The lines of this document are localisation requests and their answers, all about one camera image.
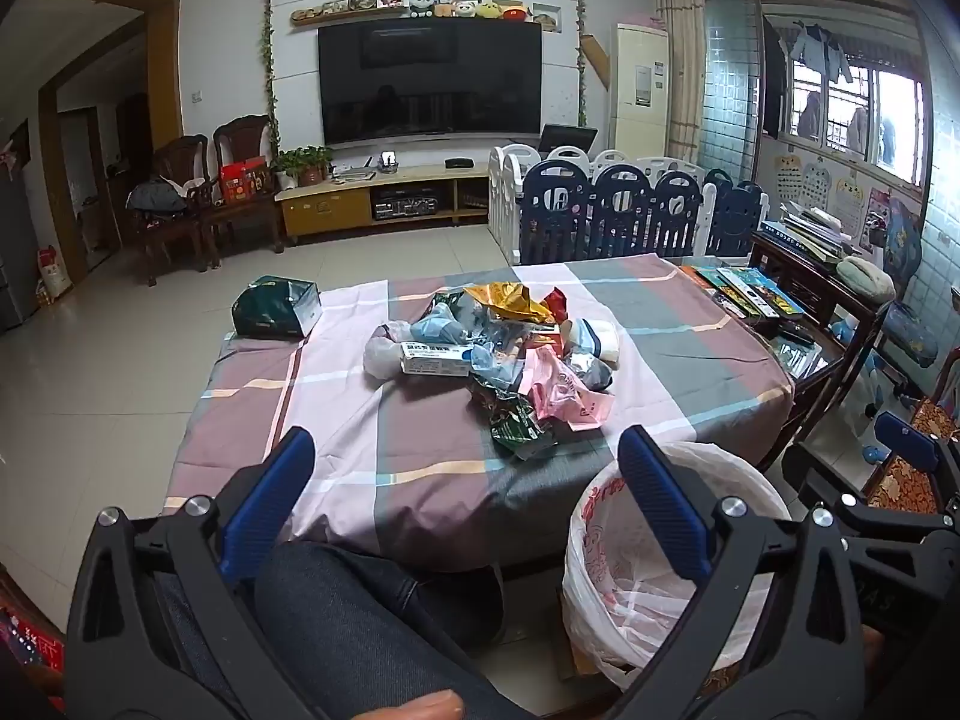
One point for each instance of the white medicine box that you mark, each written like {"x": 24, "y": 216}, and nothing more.
{"x": 439, "y": 358}

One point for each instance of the green ivy garland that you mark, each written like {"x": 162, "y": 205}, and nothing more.
{"x": 268, "y": 52}
{"x": 580, "y": 37}

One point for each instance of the navy and white playpen fence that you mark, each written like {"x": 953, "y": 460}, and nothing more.
{"x": 622, "y": 210}

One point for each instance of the red gift box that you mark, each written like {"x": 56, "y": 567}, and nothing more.
{"x": 244, "y": 181}

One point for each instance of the black audio amplifier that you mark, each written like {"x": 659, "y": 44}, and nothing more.
{"x": 406, "y": 205}

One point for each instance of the silver foil packet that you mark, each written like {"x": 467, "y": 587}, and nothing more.
{"x": 457, "y": 309}

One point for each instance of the large black television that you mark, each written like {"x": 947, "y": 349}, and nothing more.
{"x": 427, "y": 82}

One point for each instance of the dark wooden coffee table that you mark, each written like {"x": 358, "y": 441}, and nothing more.
{"x": 802, "y": 375}

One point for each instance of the beige curtain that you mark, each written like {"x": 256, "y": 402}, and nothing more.
{"x": 682, "y": 67}

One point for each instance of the black monitor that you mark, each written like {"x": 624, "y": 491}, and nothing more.
{"x": 566, "y": 141}

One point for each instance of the wall chart poster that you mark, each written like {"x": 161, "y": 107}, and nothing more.
{"x": 801, "y": 181}
{"x": 847, "y": 196}

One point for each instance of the black set-top box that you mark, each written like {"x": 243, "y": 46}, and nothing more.
{"x": 459, "y": 163}

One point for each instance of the small blue toy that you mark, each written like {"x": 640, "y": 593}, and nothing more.
{"x": 871, "y": 454}

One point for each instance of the person's left hand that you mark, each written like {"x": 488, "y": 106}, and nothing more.
{"x": 409, "y": 706}

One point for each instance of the dark bag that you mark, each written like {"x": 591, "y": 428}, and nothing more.
{"x": 156, "y": 196}

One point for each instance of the wooden television cabinet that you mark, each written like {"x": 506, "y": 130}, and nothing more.
{"x": 322, "y": 206}

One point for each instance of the pink plastic bag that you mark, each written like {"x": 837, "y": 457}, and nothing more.
{"x": 562, "y": 390}

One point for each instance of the green tissue box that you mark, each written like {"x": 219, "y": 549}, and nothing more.
{"x": 274, "y": 307}

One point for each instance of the white tissue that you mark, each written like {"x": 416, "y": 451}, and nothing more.
{"x": 382, "y": 352}

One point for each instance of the stack of books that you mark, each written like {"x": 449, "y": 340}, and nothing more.
{"x": 806, "y": 232}

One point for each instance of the blue cloth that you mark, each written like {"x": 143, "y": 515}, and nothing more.
{"x": 439, "y": 330}

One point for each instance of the yellow snack wrapper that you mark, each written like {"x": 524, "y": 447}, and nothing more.
{"x": 506, "y": 301}

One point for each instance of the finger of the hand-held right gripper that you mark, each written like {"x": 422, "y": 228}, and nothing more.
{"x": 907, "y": 439}
{"x": 832, "y": 484}

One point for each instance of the grey refrigerator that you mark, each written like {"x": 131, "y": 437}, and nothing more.
{"x": 15, "y": 255}

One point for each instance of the dark wooden armchair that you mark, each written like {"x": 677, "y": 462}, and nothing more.
{"x": 241, "y": 139}
{"x": 180, "y": 157}

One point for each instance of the red plush toy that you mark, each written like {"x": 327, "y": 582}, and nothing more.
{"x": 514, "y": 13}

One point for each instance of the wooden wall shelf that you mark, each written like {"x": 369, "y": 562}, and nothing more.
{"x": 345, "y": 15}

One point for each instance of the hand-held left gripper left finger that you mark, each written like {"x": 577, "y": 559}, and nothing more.
{"x": 270, "y": 499}

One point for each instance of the white standing air conditioner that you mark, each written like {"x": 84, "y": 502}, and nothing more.
{"x": 637, "y": 90}

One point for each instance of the blue child's desk chair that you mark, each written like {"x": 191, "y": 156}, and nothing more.
{"x": 911, "y": 315}

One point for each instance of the potted green plant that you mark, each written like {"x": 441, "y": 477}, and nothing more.
{"x": 304, "y": 161}

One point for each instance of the brown plush toy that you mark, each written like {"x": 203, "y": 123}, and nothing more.
{"x": 445, "y": 6}

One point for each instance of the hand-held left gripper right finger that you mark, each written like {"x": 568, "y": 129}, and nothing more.
{"x": 667, "y": 506}

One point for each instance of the hanging clothes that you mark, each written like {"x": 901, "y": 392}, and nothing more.
{"x": 821, "y": 49}

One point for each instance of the grey-green cushion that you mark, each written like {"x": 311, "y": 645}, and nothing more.
{"x": 864, "y": 279}

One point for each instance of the window with metal bars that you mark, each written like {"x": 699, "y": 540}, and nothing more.
{"x": 847, "y": 112}

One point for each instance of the dark wooden side desk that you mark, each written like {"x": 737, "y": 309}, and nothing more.
{"x": 810, "y": 281}

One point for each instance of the small desk clock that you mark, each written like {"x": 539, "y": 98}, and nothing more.
{"x": 390, "y": 161}

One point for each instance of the yellow plush toy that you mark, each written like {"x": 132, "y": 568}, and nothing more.
{"x": 490, "y": 10}

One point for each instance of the waste bin with white bag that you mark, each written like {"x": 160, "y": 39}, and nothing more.
{"x": 645, "y": 637}

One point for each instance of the red and white bag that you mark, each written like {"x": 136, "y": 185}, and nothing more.
{"x": 54, "y": 274}

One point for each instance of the panda plush toy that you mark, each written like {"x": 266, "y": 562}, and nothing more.
{"x": 422, "y": 4}

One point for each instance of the black remote control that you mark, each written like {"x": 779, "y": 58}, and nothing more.
{"x": 795, "y": 334}

